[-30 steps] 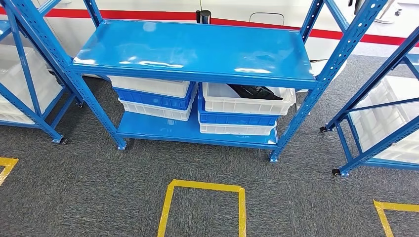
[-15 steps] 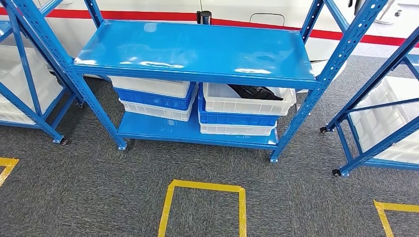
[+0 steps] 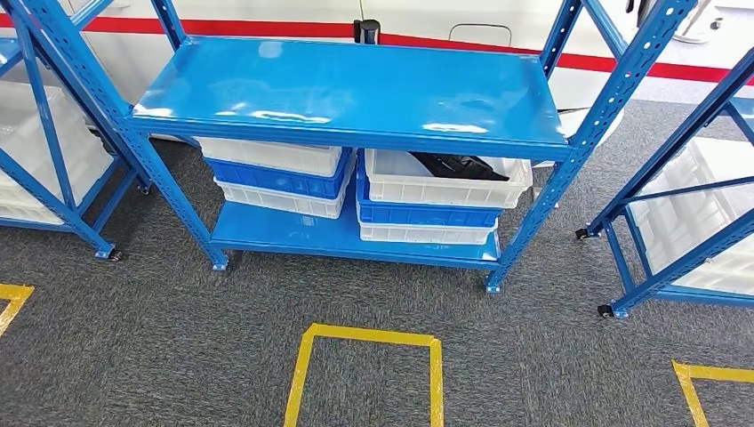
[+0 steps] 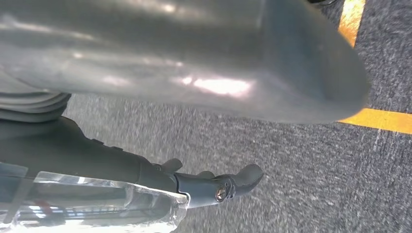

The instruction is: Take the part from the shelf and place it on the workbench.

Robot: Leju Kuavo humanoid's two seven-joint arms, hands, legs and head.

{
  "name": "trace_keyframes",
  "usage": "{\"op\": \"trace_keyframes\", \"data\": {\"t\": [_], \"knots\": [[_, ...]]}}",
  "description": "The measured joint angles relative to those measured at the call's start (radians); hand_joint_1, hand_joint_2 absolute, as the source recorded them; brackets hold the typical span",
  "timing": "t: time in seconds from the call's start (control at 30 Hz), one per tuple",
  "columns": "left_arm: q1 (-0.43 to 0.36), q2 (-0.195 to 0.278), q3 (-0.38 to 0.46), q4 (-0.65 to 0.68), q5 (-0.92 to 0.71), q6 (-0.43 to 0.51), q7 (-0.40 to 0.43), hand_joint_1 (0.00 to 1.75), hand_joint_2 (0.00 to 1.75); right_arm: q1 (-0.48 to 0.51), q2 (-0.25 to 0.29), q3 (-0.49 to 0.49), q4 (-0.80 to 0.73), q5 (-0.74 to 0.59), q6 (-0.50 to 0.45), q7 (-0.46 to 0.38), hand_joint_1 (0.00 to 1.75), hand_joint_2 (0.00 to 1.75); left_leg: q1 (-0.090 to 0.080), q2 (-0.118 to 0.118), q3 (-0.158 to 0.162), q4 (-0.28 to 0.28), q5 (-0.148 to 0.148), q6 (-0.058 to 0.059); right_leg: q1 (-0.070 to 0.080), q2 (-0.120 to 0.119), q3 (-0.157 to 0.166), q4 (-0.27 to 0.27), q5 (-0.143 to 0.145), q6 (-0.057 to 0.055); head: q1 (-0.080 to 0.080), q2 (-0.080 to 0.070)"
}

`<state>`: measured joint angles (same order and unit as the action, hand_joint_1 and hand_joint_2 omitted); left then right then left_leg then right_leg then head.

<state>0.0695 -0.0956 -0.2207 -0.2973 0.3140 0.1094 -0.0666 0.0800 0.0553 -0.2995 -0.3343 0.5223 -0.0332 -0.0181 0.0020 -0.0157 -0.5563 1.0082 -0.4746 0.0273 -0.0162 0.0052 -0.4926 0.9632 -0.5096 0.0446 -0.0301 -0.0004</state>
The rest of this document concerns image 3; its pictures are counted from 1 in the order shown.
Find white stand base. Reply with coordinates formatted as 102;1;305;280
671;0;726;45

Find black chrome barrier post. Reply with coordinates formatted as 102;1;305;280
352;19;381;46

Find blue metal shelf rack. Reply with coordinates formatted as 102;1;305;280
574;45;754;321
4;0;701;294
0;0;153;262

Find yellow floor tape square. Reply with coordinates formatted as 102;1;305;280
671;359;754;427

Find black parts in bin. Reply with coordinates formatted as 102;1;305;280
407;151;511;182

